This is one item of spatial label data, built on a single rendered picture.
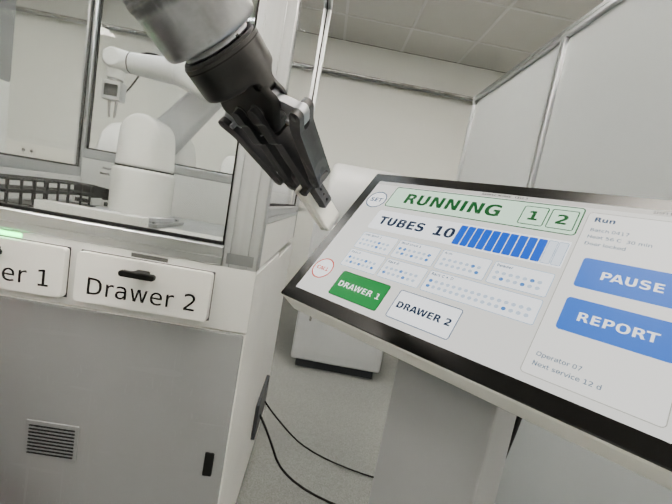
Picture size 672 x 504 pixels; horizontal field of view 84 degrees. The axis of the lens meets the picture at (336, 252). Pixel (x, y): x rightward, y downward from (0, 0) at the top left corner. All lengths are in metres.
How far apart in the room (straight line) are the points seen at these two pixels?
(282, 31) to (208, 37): 0.56
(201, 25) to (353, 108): 3.86
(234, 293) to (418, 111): 3.63
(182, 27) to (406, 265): 0.40
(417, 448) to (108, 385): 0.71
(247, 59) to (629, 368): 0.45
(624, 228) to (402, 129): 3.73
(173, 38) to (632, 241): 0.52
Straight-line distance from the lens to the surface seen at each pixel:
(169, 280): 0.89
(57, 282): 1.01
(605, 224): 0.57
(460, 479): 0.63
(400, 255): 0.58
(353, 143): 4.11
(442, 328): 0.49
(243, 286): 0.86
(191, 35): 0.35
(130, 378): 1.02
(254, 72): 0.37
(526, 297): 0.50
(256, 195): 0.84
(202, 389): 0.97
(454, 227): 0.59
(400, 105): 4.25
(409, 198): 0.67
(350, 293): 0.56
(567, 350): 0.46
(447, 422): 0.61
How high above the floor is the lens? 1.12
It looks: 7 degrees down
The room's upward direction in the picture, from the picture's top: 10 degrees clockwise
